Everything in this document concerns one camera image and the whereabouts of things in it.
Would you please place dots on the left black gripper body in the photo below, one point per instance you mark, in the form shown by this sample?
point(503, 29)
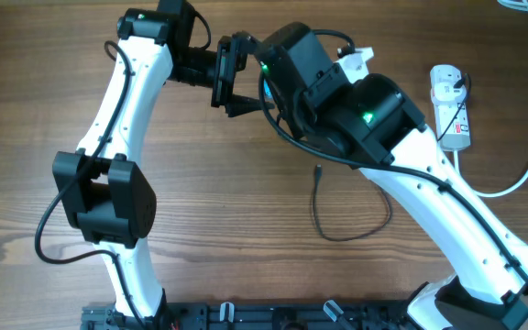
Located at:
point(224, 71)

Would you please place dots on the blue Galaxy smartphone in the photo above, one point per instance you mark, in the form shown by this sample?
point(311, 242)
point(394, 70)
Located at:
point(267, 90)

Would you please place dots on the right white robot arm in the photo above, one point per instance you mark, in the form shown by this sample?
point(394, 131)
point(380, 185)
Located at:
point(370, 124)

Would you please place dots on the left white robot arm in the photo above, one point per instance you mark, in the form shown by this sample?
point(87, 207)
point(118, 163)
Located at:
point(101, 187)

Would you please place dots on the white charger plug adapter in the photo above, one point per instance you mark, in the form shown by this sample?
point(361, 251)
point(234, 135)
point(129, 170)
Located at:
point(445, 93)

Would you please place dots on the white power strip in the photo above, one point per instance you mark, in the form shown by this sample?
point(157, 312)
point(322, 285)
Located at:
point(451, 121)

